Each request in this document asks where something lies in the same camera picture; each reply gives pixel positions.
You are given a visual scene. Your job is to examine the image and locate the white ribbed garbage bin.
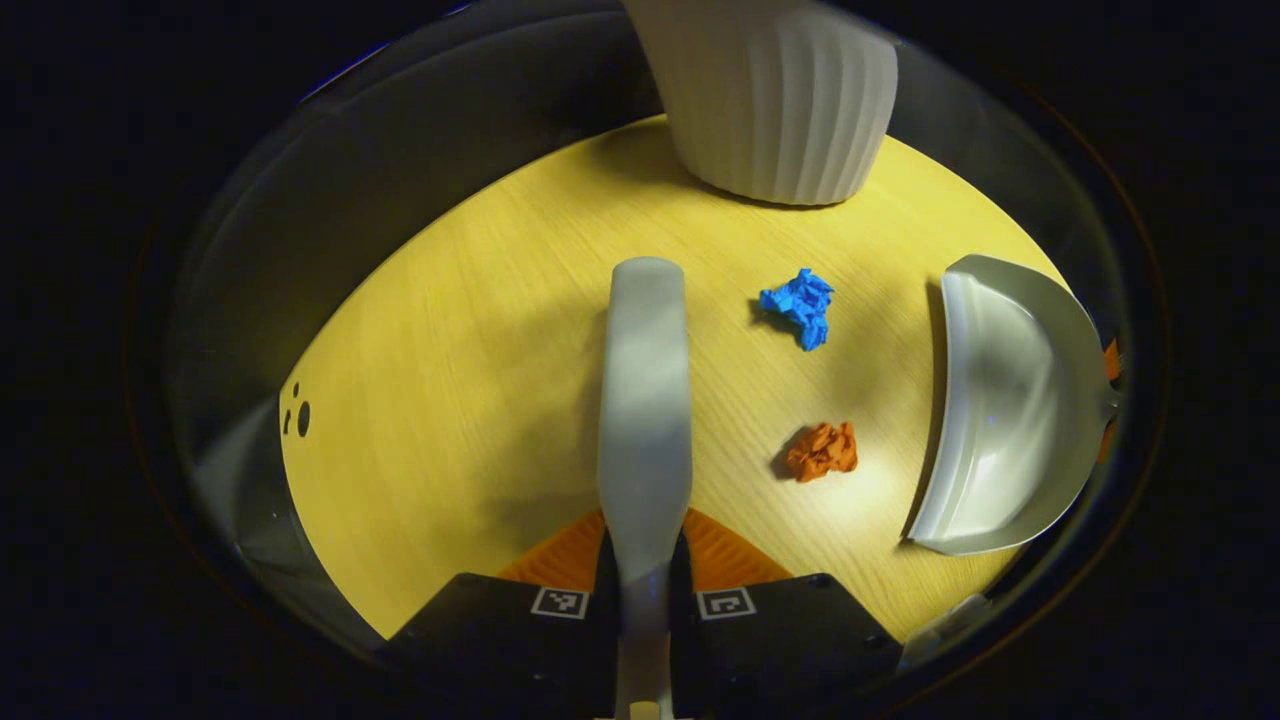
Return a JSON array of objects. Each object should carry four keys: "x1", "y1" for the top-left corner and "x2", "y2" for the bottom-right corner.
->
[{"x1": 622, "y1": 0, "x2": 899, "y2": 207}]

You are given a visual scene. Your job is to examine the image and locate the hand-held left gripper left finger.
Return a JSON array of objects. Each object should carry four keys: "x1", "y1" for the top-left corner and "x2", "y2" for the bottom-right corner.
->
[{"x1": 385, "y1": 508, "x2": 623, "y2": 720}]

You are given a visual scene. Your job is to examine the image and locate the grey-white dustpan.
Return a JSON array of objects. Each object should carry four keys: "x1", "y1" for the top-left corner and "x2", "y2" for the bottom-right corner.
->
[{"x1": 904, "y1": 253, "x2": 1119, "y2": 557}]

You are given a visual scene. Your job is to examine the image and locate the blue paper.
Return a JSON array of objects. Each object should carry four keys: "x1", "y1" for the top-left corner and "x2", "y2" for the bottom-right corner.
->
[{"x1": 759, "y1": 267, "x2": 835, "y2": 352}]

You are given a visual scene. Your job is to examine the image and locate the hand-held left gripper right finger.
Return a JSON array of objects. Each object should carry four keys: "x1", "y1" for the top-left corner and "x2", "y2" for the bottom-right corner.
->
[{"x1": 668, "y1": 506, "x2": 904, "y2": 720}]

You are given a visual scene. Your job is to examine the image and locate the orange paper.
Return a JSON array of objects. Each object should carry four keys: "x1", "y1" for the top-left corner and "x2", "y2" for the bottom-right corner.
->
[{"x1": 784, "y1": 420, "x2": 860, "y2": 484}]

